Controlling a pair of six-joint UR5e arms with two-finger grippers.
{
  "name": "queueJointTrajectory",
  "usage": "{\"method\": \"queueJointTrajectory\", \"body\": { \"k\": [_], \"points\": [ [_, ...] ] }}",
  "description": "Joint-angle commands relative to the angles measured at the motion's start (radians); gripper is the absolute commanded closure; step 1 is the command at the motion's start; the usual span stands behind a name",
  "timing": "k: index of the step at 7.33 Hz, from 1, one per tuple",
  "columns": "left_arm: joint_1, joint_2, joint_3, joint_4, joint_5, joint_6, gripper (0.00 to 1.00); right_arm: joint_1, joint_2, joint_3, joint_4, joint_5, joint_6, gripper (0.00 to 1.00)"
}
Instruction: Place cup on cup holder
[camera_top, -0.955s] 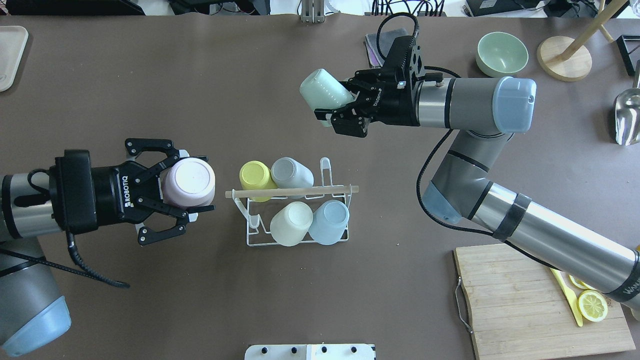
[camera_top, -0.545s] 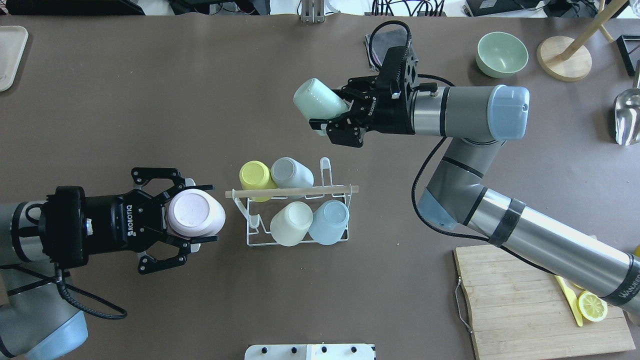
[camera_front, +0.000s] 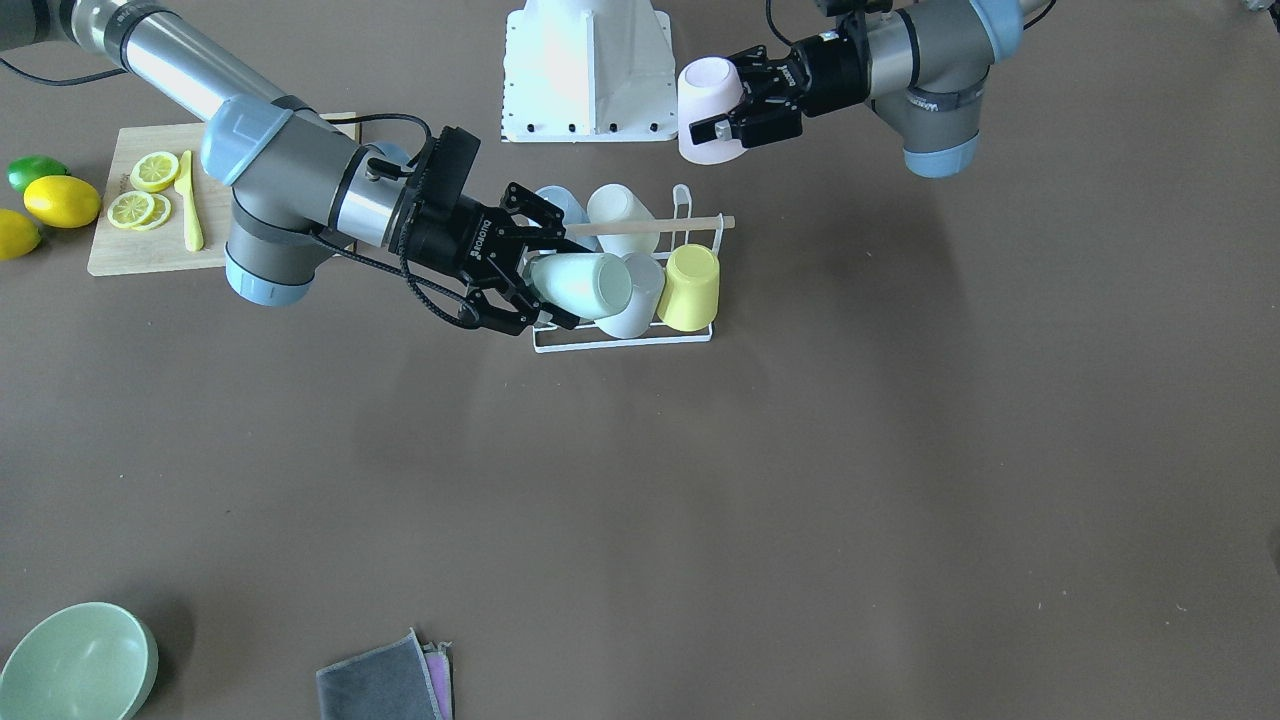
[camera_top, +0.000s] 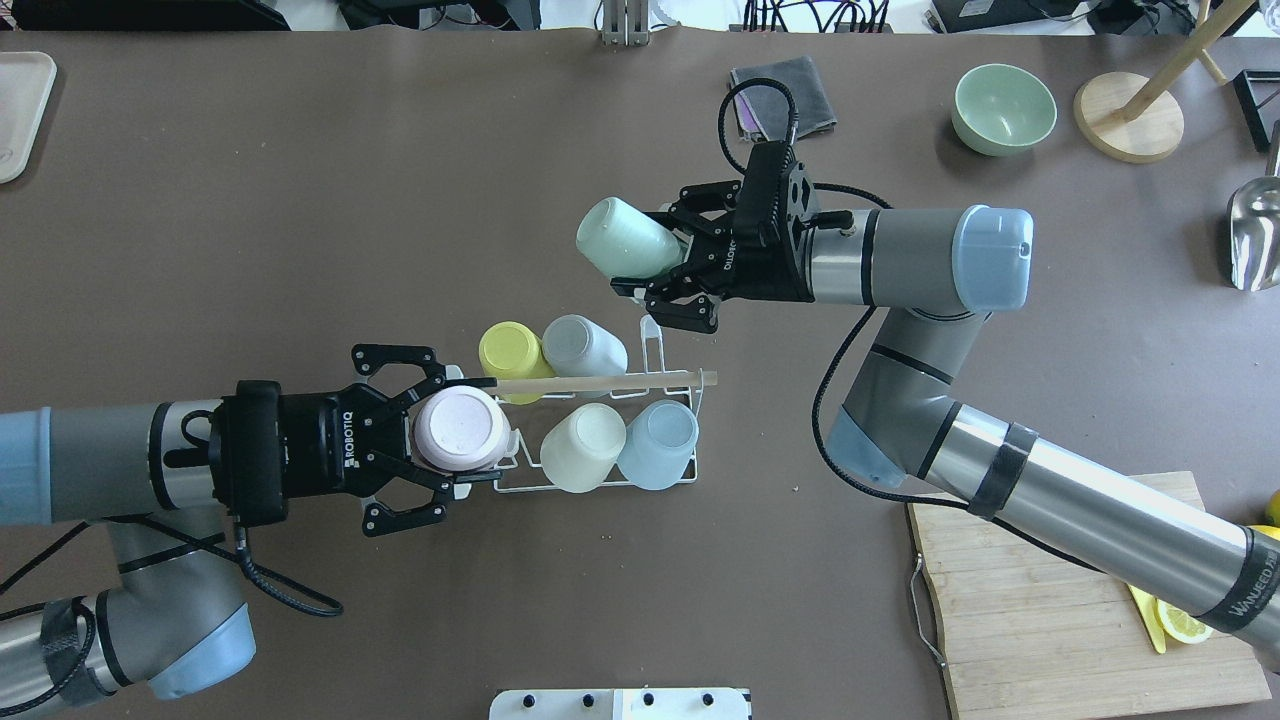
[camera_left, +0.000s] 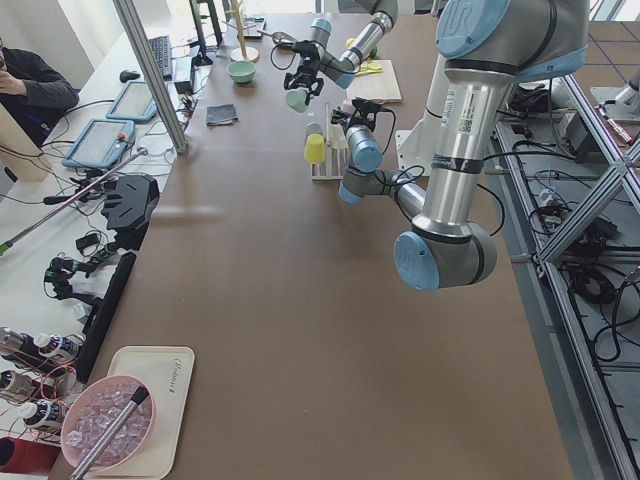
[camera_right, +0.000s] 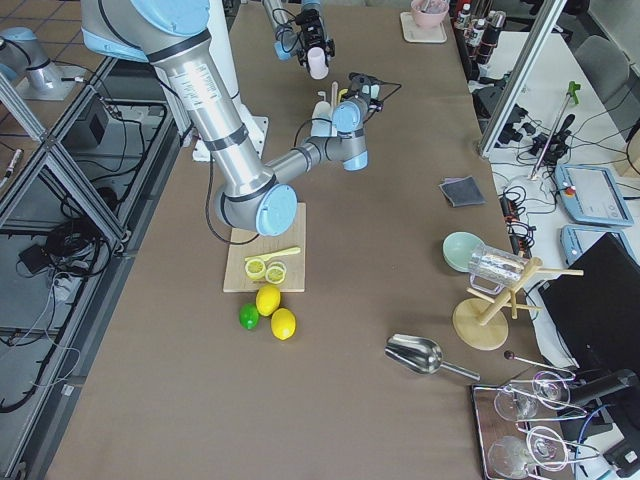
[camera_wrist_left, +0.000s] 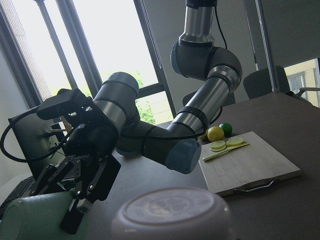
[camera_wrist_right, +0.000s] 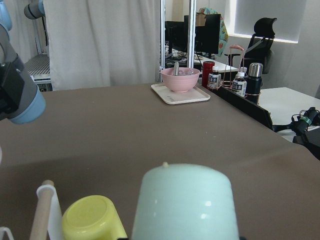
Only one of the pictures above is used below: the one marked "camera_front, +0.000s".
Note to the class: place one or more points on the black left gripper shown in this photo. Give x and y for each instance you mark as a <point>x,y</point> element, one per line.
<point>829,72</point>

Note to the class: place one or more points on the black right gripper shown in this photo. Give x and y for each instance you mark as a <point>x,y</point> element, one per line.
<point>447,238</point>

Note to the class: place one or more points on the pink cup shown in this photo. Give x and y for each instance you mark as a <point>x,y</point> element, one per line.
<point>706,88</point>

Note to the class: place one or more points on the green cup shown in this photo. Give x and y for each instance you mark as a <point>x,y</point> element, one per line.
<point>591,285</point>

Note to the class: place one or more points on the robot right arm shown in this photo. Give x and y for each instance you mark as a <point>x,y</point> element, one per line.
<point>303,191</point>

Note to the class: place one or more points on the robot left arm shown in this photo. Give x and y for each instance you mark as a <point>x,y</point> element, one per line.
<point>922,68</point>

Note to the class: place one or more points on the light blue cup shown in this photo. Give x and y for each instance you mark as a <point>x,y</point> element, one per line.
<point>573,213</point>

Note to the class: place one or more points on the white cup on rack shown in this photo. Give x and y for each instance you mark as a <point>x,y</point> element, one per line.
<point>615,203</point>

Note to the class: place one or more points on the grey cup on rack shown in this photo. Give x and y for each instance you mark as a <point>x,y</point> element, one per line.
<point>648,279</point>

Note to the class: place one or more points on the yellow cup on rack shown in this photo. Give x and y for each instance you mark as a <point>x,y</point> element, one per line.
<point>690,300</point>

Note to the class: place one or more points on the wooden rack dowel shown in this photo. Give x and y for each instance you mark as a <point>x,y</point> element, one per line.
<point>690,224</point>

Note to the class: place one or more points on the yellow plastic knife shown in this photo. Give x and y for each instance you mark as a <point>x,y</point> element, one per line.
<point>193,233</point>

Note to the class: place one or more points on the lemon slice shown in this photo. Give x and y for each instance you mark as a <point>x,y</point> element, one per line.
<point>155,172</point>
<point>159,215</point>
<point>131,209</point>

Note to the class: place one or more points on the lemon slice top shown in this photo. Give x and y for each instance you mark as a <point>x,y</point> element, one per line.
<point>155,172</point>

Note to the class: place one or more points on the pink cloth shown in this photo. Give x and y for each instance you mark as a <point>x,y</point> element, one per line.
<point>437,656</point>

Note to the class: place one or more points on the wooden cutting board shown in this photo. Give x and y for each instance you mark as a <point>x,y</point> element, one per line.
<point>117,251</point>

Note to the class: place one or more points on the grey cloth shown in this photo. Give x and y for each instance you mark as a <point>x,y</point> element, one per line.
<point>390,682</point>

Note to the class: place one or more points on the yellow lemon upper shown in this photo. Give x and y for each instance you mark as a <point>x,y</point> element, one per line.
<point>62,201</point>

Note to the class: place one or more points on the yellow lemon at edge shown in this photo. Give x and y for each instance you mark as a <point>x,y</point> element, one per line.
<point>19,235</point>

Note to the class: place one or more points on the green lime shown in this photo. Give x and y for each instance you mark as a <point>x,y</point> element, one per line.
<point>25,170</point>

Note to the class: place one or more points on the green bowl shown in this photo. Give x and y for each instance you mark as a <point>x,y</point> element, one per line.
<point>94,660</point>

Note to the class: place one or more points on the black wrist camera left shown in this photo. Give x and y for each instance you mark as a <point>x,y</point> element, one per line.
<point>852,15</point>

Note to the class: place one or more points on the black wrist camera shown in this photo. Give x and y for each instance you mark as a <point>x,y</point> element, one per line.
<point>436,183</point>
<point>852,15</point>

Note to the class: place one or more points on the white wire cup rack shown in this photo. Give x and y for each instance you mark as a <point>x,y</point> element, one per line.
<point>547,339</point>

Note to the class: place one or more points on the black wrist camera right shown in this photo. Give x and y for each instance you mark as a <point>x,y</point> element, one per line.
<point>436,183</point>

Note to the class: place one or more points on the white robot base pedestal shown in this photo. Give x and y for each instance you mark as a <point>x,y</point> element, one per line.
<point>588,71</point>

